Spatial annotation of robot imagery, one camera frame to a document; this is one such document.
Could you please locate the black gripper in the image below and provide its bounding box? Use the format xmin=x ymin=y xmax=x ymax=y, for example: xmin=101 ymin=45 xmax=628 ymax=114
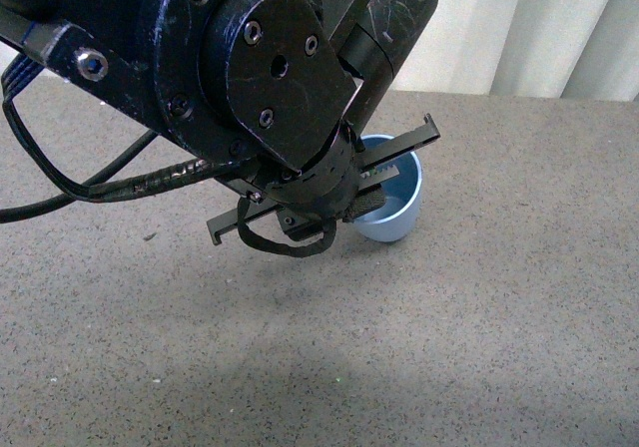
xmin=207 ymin=116 xmax=440 ymax=246

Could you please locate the light blue cup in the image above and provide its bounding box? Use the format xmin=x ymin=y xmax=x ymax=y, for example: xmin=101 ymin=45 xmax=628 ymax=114
xmin=354 ymin=152 xmax=422 ymax=242

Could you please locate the black cable bundle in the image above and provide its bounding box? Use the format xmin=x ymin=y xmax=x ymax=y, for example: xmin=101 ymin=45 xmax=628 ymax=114
xmin=0 ymin=52 xmax=337 ymax=258

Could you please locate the white curtain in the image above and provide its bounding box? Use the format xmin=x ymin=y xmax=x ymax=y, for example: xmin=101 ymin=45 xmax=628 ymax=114
xmin=0 ymin=0 xmax=639 ymax=103

